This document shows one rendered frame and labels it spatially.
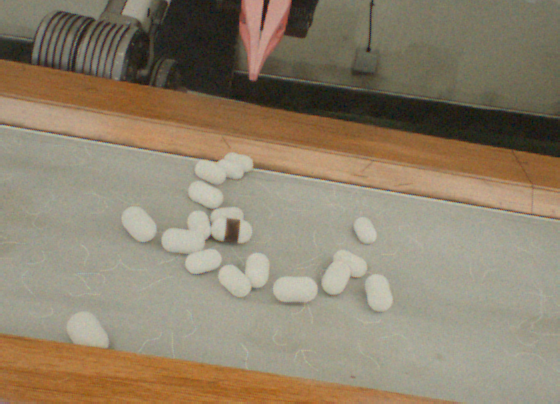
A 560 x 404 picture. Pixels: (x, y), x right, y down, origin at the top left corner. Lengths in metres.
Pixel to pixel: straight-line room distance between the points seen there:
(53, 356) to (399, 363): 0.25
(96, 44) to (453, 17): 2.01
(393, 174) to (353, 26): 1.93
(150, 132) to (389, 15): 2.01
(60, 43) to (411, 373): 0.59
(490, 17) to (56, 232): 2.35
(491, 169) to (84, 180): 0.45
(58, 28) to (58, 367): 0.54
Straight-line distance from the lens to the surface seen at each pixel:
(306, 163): 0.68
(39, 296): 0.50
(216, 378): 0.42
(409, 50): 2.69
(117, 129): 0.70
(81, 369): 0.42
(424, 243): 0.63
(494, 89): 2.87
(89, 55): 0.84
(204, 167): 0.63
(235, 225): 0.55
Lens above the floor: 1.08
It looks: 32 degrees down
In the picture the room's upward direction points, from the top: 12 degrees clockwise
